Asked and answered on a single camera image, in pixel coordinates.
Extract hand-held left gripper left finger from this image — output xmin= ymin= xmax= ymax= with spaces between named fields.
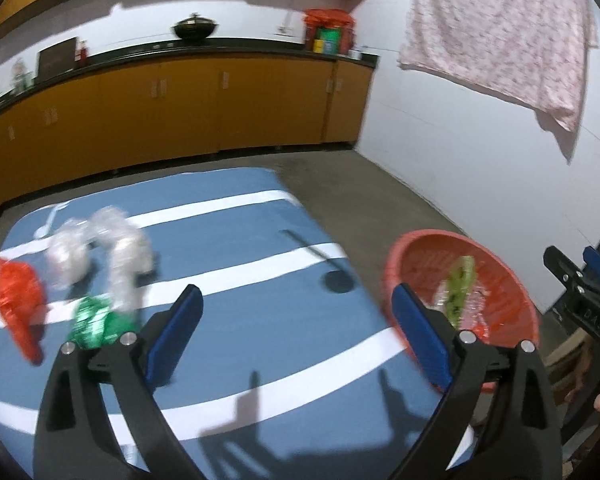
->
xmin=32 ymin=284 xmax=205 ymax=480

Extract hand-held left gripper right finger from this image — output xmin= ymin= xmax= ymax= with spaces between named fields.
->
xmin=390 ymin=282 xmax=565 ymax=480

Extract clear plastic bag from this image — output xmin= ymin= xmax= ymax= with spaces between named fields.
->
xmin=432 ymin=282 xmax=491 ymax=322

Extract olive green plastic bag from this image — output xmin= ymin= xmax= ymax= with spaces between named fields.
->
xmin=445 ymin=256 xmax=476 ymax=326

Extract red plastic basket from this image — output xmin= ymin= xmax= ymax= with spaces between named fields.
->
xmin=384 ymin=230 xmax=540 ymax=393

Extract wooden chair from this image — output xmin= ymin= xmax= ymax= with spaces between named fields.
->
xmin=544 ymin=335 xmax=598 ymax=406

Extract blue music-note printed cloth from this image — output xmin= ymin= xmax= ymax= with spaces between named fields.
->
xmin=0 ymin=167 xmax=448 ymax=480

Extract dark green plastic bag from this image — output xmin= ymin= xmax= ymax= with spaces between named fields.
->
xmin=67 ymin=296 xmax=136 ymax=350

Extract clear bubble wrap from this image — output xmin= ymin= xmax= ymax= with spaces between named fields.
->
xmin=46 ymin=217 xmax=93 ymax=288
xmin=90 ymin=206 xmax=153 ymax=313

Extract wooden lower kitchen cabinets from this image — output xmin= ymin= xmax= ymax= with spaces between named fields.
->
xmin=0 ymin=55 xmax=375 ymax=233

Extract pink floral hanging cloth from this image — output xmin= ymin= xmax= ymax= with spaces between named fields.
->
xmin=397 ymin=0 xmax=600 ymax=133

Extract black kitchen countertop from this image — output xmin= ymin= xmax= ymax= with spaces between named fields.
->
xmin=0 ymin=37 xmax=381 ymax=126

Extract dark cutting board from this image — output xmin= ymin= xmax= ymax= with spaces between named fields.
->
xmin=37 ymin=37 xmax=78 ymax=81

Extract clear jar with bag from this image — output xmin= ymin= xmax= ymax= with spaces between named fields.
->
xmin=11 ymin=60 xmax=31 ymax=93

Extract black wok with lid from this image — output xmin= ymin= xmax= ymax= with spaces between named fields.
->
xmin=174 ymin=12 xmax=217 ymax=41

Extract green box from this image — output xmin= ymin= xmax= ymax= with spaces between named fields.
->
xmin=314 ymin=27 xmax=341 ymax=55

